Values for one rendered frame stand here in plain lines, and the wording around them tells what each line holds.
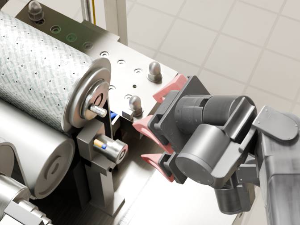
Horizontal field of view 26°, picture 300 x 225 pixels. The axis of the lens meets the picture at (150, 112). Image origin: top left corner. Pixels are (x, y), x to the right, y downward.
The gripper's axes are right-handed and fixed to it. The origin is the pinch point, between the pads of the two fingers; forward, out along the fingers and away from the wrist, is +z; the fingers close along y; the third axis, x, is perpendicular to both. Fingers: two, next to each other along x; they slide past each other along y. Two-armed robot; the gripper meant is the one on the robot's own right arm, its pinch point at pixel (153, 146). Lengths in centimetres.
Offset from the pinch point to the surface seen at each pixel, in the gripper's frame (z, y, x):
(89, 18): 79, 55, -19
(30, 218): -21, -33, 32
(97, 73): -4.6, -3.2, 24.9
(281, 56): 60, 110, -90
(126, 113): 8.4, 4.3, 3.7
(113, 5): 86, 71, -27
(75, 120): -2.1, -10.7, 20.8
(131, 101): 7.7, 6.4, 5.2
